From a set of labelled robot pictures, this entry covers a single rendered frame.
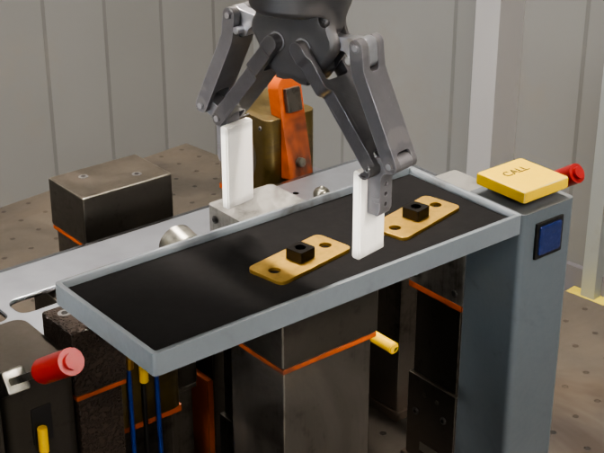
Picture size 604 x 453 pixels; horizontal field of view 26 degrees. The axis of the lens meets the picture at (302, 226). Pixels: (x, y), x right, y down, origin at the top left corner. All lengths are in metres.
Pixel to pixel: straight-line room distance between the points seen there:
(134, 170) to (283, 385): 0.57
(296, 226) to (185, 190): 1.24
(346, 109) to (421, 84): 2.72
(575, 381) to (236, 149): 0.86
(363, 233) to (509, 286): 0.28
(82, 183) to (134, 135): 2.33
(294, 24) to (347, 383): 0.31
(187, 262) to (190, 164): 1.40
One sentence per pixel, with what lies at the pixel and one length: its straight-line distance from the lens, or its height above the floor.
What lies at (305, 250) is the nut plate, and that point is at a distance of 1.02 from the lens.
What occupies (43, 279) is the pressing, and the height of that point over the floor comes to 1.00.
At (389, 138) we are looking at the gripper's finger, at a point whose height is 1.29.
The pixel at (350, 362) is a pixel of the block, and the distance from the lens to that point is 1.08.
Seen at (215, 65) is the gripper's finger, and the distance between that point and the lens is 1.02.
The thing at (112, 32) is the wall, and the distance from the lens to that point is 3.72.
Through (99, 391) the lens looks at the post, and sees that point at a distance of 1.11.
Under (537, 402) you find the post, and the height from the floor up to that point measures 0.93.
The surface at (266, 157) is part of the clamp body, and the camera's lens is 1.63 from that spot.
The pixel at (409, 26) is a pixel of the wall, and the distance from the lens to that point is 3.64.
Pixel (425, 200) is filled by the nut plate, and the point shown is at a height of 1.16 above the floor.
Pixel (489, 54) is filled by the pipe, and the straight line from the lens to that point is 3.35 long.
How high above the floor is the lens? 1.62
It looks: 25 degrees down
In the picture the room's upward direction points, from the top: straight up
